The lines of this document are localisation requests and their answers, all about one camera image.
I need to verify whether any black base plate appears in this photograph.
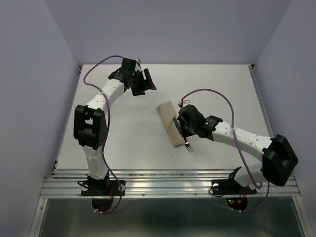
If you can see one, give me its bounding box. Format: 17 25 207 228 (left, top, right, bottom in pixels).
79 180 125 197
210 179 257 196

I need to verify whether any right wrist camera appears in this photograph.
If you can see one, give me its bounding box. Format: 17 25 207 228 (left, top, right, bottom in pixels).
178 104 205 124

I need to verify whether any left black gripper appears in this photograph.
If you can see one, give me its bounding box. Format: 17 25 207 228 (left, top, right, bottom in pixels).
130 68 156 96

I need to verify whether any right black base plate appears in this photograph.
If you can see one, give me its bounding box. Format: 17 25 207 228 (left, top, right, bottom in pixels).
210 179 257 196

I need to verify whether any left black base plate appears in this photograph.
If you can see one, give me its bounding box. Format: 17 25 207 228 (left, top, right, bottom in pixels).
79 180 125 197

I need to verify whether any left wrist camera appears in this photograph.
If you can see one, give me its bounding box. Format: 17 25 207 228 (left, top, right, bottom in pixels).
121 58 138 72

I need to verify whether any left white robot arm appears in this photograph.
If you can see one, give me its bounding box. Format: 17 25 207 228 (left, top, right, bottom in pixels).
74 67 157 195

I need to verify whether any aluminium right side rail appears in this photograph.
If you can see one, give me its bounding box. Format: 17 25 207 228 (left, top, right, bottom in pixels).
248 64 287 173

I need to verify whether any beige cloth napkin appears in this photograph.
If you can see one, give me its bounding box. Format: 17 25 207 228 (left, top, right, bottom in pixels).
157 101 185 147

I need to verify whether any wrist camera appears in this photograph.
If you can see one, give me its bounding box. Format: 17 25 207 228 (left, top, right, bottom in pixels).
178 104 205 124
121 58 138 72

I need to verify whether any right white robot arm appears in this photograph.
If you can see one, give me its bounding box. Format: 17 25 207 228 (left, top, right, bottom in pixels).
175 115 298 193

